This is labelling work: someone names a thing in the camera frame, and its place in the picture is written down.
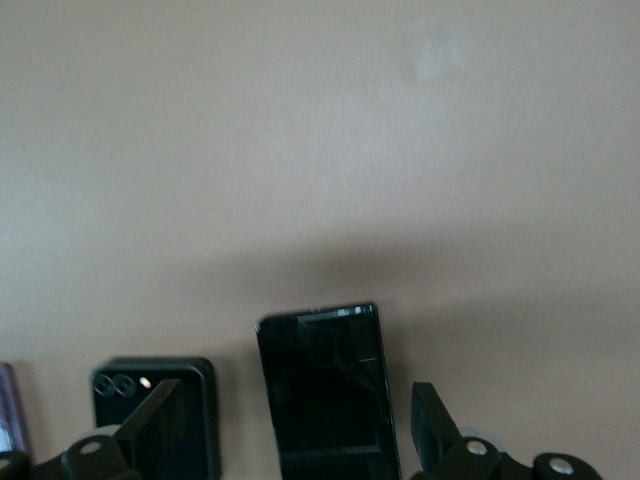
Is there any long black smartphone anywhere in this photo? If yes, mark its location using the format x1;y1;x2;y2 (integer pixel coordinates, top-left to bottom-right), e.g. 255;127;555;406
255;302;403;480

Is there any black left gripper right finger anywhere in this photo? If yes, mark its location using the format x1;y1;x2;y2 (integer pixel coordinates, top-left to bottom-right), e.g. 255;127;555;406
411;381;534;480

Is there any black flip phone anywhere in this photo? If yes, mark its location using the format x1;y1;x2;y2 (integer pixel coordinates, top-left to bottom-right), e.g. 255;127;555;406
89;355;224;480

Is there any white lilac flip phone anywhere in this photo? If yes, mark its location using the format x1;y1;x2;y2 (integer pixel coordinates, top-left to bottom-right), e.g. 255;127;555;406
0;362;30;454

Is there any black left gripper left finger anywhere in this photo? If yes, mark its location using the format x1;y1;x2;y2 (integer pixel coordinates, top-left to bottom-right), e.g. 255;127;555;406
29;378;185;480

